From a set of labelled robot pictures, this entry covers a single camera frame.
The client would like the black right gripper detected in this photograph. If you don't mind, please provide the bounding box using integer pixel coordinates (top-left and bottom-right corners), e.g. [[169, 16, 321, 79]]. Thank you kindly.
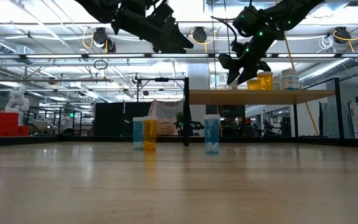
[[218, 51, 272, 85]]

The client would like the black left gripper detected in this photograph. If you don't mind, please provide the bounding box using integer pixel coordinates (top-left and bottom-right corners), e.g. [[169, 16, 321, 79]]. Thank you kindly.
[[112, 0, 195, 53]]

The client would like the large amber pill bottle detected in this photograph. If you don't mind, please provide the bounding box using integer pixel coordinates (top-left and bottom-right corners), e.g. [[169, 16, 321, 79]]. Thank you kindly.
[[246, 78, 262, 91]]

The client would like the amber pill bottle yellow label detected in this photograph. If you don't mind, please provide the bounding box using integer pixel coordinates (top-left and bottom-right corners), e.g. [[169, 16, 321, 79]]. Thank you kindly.
[[257, 71, 274, 91]]

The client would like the white bottle blue label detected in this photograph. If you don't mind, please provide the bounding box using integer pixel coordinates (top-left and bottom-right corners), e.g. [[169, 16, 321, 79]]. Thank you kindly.
[[280, 68, 301, 91]]

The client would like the white draped cloth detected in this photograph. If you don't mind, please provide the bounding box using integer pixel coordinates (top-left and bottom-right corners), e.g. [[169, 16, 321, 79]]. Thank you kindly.
[[147, 100, 185, 123]]

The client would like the woven wicker basket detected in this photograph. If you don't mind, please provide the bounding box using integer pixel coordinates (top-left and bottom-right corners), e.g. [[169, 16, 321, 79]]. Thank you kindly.
[[157, 121, 176, 137]]

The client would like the black partition panel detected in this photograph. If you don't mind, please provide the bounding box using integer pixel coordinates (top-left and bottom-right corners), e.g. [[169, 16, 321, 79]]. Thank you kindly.
[[94, 101, 186, 137]]

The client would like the small amber pill bottle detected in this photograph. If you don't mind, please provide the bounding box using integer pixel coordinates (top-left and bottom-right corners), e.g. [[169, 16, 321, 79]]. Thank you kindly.
[[142, 116, 158, 152]]

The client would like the red storage crate stack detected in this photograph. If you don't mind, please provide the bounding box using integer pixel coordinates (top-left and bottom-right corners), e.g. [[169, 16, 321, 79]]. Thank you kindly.
[[0, 112, 30, 137]]

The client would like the black ceiling cable reel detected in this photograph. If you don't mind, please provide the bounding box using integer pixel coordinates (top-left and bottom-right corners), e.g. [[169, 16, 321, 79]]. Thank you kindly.
[[333, 26, 351, 44], [193, 26, 208, 44], [92, 27, 109, 47]]

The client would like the black metal gantry frame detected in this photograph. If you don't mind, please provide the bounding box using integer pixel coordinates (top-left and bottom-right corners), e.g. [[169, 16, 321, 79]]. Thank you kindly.
[[136, 77, 186, 94]]

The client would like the yellow hanging hose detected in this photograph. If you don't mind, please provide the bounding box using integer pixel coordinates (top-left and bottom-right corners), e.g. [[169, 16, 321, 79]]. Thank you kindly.
[[283, 30, 320, 137]]

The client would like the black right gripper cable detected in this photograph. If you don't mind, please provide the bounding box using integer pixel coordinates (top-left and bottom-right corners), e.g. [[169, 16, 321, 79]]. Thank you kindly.
[[211, 15, 239, 44]]

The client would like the black coiled cable loop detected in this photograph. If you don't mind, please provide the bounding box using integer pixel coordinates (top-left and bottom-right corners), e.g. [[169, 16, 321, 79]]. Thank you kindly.
[[93, 59, 109, 72]]

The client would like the black metal table frame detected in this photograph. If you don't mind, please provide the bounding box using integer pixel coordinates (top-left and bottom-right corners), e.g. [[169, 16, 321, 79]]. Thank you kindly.
[[0, 134, 358, 149]]

